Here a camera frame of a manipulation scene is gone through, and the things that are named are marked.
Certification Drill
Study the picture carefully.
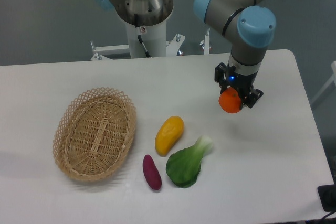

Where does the green bok choy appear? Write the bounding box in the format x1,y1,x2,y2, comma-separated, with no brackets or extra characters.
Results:
165,135,213,188

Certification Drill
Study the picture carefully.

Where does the yellow mango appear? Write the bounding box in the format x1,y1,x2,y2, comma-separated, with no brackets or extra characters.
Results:
155,116,184,157

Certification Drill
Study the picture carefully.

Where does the orange fruit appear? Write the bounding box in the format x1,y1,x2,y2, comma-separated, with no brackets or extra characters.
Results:
218,87,241,113

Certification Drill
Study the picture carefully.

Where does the white frame at right edge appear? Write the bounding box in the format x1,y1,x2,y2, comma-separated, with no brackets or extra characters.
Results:
310,61,335,109

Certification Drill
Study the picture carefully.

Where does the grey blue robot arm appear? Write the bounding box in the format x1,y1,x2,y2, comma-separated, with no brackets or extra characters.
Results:
96,0,276,108

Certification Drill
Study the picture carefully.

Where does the purple sweet potato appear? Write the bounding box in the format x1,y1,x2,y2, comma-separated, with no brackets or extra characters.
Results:
142,154,162,190

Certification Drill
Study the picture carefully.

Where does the oval wicker basket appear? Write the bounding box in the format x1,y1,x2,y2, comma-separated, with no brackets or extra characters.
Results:
52,87,137,182

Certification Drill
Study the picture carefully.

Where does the black device at table edge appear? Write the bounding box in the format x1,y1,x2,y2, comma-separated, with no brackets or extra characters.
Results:
317,184,335,212

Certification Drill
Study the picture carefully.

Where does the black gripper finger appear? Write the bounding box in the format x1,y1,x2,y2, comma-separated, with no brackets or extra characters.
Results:
214,62,229,93
239,87,264,109

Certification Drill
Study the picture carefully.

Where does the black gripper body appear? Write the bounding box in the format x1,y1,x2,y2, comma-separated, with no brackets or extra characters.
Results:
222,63,258,98

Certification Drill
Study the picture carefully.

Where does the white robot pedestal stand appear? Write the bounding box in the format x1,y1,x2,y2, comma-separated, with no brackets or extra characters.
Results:
90,19,213,61

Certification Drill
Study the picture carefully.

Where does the black cable on pedestal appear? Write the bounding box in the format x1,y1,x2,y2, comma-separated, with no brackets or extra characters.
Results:
134,14,152,58

